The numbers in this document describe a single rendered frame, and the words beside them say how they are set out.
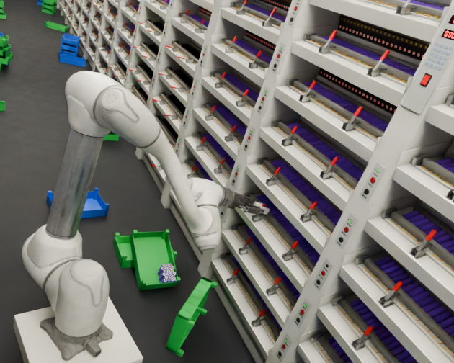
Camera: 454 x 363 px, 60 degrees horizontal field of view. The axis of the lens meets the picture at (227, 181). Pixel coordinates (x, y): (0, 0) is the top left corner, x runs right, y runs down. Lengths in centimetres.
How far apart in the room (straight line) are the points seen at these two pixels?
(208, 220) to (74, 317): 54
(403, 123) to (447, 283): 46
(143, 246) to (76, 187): 93
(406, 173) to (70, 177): 101
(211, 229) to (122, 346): 50
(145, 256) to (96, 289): 87
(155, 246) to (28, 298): 66
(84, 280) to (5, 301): 72
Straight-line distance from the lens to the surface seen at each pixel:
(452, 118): 121
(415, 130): 126
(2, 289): 204
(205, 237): 148
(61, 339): 148
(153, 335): 192
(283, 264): 166
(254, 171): 183
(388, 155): 130
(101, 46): 511
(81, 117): 124
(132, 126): 112
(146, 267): 215
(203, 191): 154
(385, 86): 135
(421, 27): 134
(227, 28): 237
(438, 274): 125
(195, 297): 184
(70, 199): 136
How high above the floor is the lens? 143
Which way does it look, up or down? 25 degrees down
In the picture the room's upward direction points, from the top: 19 degrees clockwise
